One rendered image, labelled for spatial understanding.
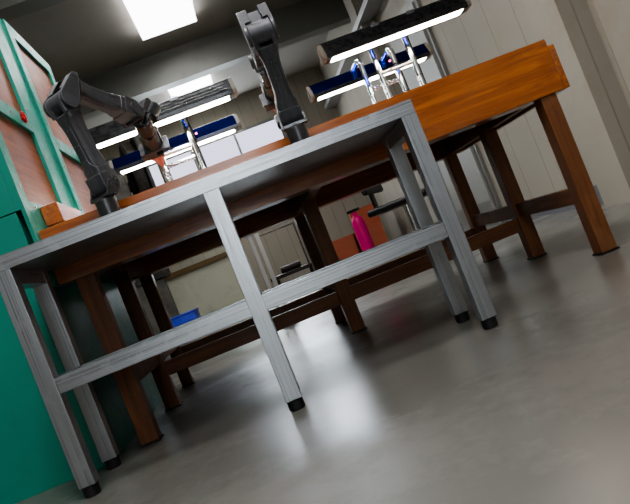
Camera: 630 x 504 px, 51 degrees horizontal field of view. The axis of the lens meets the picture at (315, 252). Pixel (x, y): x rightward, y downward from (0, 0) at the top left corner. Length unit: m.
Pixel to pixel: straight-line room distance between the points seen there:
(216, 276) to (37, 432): 6.24
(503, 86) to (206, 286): 6.40
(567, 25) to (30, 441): 3.21
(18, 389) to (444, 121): 1.62
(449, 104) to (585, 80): 1.67
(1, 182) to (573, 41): 2.91
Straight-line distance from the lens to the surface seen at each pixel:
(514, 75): 2.43
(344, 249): 8.76
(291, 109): 2.01
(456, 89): 2.35
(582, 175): 2.47
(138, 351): 1.81
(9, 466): 2.33
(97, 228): 1.82
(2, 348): 2.28
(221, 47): 8.15
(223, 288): 8.36
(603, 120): 3.89
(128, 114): 2.22
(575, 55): 3.92
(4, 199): 2.28
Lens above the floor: 0.37
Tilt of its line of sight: level
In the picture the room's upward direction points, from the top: 22 degrees counter-clockwise
